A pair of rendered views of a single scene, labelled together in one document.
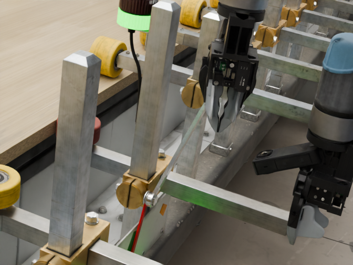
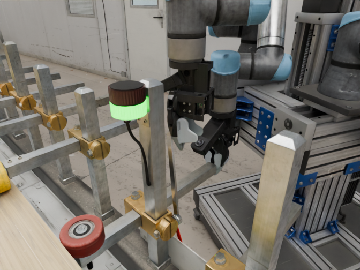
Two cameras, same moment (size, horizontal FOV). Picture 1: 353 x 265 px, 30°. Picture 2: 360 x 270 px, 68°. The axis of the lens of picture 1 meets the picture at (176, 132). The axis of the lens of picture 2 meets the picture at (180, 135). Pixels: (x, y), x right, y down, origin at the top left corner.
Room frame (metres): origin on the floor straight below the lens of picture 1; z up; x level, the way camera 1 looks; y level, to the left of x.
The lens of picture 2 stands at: (0.75, 0.44, 1.30)
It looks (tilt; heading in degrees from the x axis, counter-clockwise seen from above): 27 degrees down; 295
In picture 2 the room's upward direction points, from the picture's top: straight up
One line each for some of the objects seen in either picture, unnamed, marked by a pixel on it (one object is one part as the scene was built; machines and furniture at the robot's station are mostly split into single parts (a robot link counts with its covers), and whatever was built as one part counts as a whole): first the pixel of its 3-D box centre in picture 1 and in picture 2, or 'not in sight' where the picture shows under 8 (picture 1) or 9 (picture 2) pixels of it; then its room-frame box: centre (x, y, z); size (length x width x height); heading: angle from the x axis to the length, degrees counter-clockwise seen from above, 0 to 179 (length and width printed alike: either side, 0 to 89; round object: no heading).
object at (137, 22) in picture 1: (136, 17); (128, 106); (1.00, 0.09, 1.14); 0.06 x 0.06 x 0.02
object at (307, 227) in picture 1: (306, 228); (222, 162); (0.92, -0.24, 0.86); 0.06 x 0.03 x 0.09; 71
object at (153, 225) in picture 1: (138, 243); (173, 250); (0.95, 0.03, 0.75); 0.26 x 0.01 x 0.10; 161
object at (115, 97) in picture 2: (138, 1); (127, 92); (1.00, 0.09, 1.16); 0.06 x 0.06 x 0.02
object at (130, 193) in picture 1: (144, 179); (149, 216); (1.01, 0.04, 0.85); 0.13 x 0.06 x 0.05; 161
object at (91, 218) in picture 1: (92, 217); (219, 257); (0.82, 0.10, 0.87); 0.02 x 0.02 x 0.01
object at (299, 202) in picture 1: (299, 202); (220, 152); (0.92, -0.21, 0.90); 0.05 x 0.02 x 0.09; 161
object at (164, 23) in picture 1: (146, 140); (155, 189); (0.99, 0.05, 0.93); 0.03 x 0.03 x 0.48; 71
